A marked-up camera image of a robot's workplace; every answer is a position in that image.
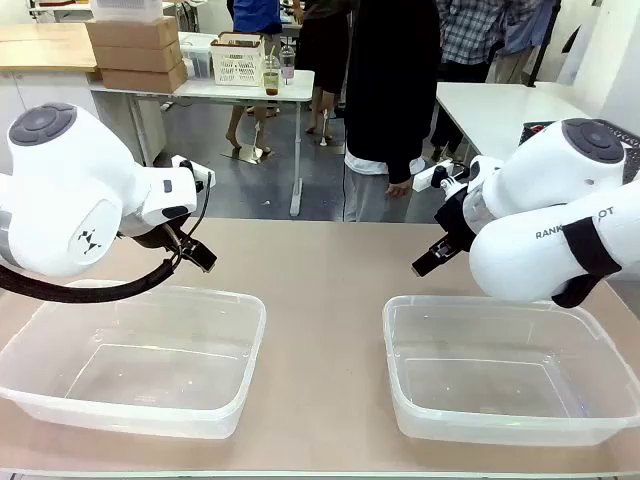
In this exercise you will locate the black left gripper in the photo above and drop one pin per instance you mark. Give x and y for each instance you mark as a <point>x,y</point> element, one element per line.
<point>160,235</point>

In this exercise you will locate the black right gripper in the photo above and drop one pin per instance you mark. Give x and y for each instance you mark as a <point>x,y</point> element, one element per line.
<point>456,222</point>

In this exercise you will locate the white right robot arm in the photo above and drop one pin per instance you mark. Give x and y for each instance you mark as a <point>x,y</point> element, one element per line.
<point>525,250</point>

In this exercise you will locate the person's black sleeved left forearm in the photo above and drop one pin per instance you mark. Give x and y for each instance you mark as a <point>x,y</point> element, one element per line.
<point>417,135</point>

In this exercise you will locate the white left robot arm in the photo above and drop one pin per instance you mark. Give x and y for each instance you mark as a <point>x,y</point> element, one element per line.
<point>65,190</point>

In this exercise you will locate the white lattice basket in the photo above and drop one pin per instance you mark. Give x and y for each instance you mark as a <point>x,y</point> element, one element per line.
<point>237,62</point>

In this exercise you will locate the person's left hand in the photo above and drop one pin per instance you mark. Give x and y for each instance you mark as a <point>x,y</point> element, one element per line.
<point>398,189</point>

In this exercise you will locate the clear plastic bin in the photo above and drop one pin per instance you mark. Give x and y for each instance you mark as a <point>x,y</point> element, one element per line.
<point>490,392</point>
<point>150,372</point>

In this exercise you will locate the white plain table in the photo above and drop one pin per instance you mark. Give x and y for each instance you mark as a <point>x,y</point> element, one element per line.
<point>500,115</point>

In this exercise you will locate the white table with legs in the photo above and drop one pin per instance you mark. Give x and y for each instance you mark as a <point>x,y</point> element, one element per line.
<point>220,90</point>

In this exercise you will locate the person in black sweater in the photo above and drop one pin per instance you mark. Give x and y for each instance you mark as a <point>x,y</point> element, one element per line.
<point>380,90</point>

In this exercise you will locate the large cardboard box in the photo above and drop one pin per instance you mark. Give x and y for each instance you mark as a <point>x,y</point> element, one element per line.
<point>142,79</point>

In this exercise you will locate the plastic cup with drink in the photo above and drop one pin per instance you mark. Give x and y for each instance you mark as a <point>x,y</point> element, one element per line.
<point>271,80</point>

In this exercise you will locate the clear storage box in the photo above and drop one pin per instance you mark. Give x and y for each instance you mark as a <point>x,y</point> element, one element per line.
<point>197,55</point>

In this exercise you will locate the clear plastic bottle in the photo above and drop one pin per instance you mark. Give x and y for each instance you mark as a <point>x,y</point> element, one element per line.
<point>287,65</point>

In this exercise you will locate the medium cardboard box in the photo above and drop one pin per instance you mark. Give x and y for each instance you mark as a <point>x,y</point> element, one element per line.
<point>137,56</point>

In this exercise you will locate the white cabinet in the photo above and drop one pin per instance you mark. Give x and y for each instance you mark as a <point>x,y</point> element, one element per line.
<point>60,92</point>

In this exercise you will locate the bystander in plaid shirt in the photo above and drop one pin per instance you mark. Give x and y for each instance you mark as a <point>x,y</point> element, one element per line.
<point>470,35</point>

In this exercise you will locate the small cardboard box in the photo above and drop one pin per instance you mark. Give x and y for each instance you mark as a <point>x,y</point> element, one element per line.
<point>132,31</point>

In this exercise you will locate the bystander in black clothes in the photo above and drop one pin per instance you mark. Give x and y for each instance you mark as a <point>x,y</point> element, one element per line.
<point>322,50</point>

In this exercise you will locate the bystander in light blue shirt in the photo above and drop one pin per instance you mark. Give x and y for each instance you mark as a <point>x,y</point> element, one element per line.
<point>522,30</point>

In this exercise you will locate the white plastic crate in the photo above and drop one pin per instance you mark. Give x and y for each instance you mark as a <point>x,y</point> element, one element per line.
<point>127,9</point>

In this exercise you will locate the wooden table top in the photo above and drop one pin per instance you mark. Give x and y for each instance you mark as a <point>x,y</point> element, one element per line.
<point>45,47</point>

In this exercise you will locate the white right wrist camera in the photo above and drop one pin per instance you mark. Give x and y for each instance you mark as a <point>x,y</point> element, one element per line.
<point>425,179</point>

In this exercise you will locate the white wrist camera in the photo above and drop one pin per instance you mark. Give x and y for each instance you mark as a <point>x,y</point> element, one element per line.
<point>425,179</point>
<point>199,174</point>

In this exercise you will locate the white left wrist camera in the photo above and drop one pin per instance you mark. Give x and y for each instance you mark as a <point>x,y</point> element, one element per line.
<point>199,174</point>

